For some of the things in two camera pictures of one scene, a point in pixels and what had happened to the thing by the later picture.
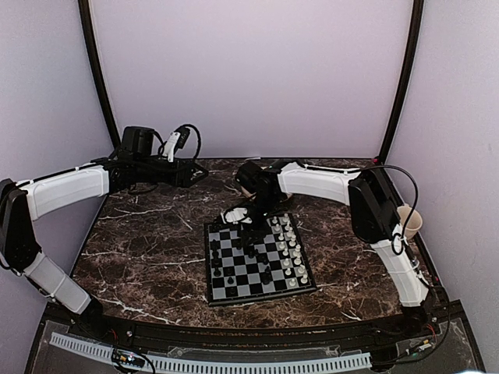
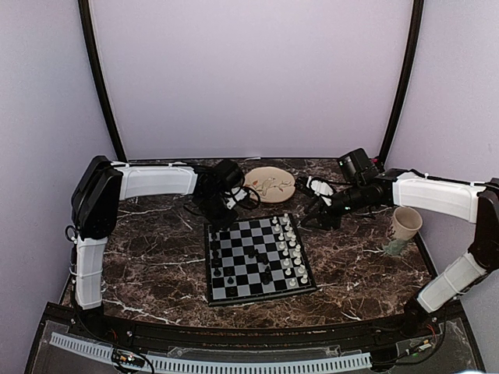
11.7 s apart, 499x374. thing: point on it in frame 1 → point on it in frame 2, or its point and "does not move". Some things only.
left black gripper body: x=170 y=178 → x=214 y=213
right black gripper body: x=264 y=227 → x=327 y=216
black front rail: x=182 y=335 does not move
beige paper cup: x=414 y=224 does not move
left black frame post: x=85 y=12 does not move
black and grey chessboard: x=237 y=272 does not move
